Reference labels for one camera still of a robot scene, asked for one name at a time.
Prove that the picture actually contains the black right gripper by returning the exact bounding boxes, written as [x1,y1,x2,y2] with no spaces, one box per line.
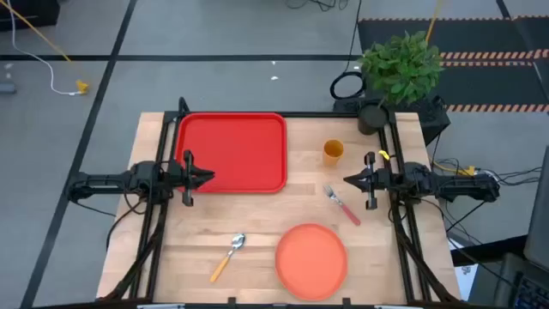
[342,151,394,211]

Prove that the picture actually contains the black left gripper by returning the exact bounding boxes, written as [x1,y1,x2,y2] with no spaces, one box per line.
[166,149,216,208]

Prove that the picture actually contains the metal fork red handle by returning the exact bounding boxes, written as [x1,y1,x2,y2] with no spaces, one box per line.
[323,184,362,227]

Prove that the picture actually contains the orange plastic cup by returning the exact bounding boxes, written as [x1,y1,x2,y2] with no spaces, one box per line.
[322,138,345,168]

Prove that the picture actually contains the metal spoon orange handle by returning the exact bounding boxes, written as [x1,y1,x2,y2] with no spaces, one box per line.
[208,233,247,284]

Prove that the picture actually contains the orange round plate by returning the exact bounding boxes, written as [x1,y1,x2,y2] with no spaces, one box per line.
[274,222,349,302]

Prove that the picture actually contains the red plastic tray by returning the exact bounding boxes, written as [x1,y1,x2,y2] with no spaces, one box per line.
[173,112,288,195]

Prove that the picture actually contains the green potted plant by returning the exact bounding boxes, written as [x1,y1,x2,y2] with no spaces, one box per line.
[357,29,446,136]

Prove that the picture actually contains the white printed sheet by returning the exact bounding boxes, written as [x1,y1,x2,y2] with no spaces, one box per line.
[448,239,479,301]

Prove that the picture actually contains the black hazard-striped floor mat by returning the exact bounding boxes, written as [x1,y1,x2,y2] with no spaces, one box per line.
[358,15,549,114]

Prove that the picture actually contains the dark monitor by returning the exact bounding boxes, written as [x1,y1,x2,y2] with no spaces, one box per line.
[523,145,549,272]

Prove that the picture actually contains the black keyboard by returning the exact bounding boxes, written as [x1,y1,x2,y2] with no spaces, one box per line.
[511,272,549,309]

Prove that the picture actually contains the black box on floor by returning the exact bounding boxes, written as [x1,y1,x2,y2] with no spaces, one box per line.
[0,0,61,32]

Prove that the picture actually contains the black aluminium table frame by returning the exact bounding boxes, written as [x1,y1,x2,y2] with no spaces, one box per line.
[98,96,462,309]

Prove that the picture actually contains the coiled black cable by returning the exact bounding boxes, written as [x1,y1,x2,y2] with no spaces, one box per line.
[329,0,367,101]

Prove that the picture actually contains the yellow plug with cable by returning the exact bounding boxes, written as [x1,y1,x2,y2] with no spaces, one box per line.
[432,160,478,178]

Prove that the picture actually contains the white floor cable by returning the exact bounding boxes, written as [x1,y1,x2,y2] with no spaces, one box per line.
[5,0,81,96]

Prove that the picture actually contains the tangled black cables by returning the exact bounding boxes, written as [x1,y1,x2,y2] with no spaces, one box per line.
[285,0,349,12]

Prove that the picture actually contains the yellow hanging cable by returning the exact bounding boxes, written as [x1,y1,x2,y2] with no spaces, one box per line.
[424,0,443,44]

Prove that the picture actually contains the long yellow floor cable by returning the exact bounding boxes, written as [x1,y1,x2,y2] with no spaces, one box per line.
[0,0,89,87]

